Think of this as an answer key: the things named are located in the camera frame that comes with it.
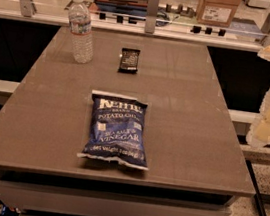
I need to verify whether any clear plastic water bottle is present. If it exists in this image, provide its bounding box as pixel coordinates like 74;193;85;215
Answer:
68;0;94;64

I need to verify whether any brown cardboard box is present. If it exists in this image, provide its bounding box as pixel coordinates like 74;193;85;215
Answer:
196;0;242;27

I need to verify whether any small black snack bar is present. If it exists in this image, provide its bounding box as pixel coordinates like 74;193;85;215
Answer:
118;48;140;74

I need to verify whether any blue Kettle chips bag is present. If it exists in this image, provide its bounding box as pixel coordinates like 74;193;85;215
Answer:
77;90;148;170

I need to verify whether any middle metal glass bracket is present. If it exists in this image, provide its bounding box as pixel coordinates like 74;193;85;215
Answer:
145;0;159;34

